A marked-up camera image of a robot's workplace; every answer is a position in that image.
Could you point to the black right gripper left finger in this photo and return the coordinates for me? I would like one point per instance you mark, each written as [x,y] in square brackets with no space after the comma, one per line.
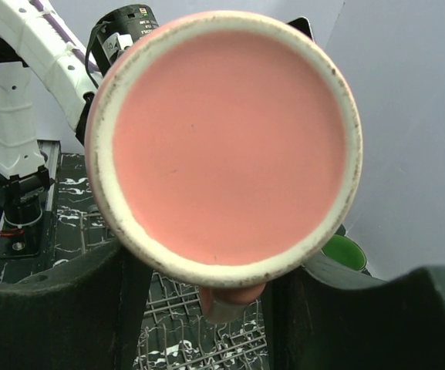
[83,314]

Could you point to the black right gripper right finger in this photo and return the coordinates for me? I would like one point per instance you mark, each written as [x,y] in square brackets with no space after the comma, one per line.
[326,316]

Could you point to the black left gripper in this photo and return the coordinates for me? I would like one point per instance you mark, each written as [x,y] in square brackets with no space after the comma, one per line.
[118,30]

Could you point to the pink mug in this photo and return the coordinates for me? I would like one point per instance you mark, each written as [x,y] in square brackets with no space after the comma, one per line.
[224,149]

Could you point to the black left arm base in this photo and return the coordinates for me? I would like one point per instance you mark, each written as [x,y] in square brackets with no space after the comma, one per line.
[20,243]

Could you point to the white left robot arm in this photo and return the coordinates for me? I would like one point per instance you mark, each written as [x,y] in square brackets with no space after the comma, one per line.
[35,41]

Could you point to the white mug green inside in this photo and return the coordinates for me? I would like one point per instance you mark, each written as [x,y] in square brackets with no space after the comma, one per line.
[341,263]

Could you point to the grey wire dish rack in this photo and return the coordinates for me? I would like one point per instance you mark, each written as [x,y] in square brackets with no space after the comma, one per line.
[174,334]

